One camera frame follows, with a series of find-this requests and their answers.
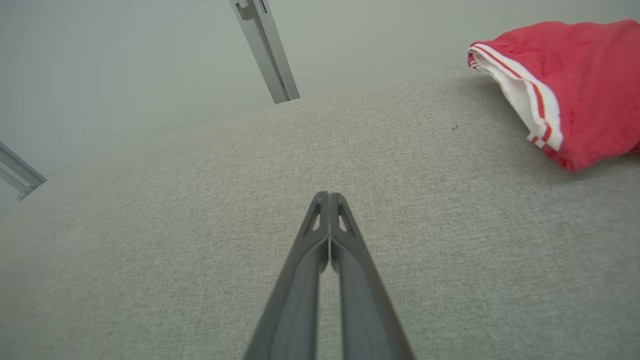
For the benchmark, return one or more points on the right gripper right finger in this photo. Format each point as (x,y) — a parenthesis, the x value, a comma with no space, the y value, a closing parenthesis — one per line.
(365,305)

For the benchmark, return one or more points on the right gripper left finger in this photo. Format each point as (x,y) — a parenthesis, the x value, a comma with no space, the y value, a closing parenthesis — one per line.
(295,305)

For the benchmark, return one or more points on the red shorts with white trim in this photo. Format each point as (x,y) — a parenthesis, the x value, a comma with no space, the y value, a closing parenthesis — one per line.
(590,80)

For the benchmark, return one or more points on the grey metal partition post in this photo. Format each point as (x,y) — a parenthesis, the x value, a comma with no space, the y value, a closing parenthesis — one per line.
(20,175)
(267,50)

